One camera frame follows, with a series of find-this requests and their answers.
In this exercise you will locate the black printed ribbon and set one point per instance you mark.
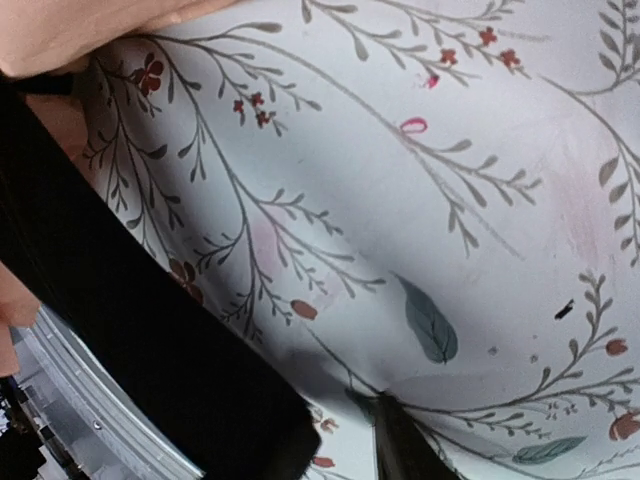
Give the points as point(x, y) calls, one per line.
point(215, 399)

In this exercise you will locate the peach wrapping paper sheet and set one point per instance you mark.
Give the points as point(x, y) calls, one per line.
point(57, 37)

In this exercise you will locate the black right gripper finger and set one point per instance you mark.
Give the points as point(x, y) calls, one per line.
point(402, 452)

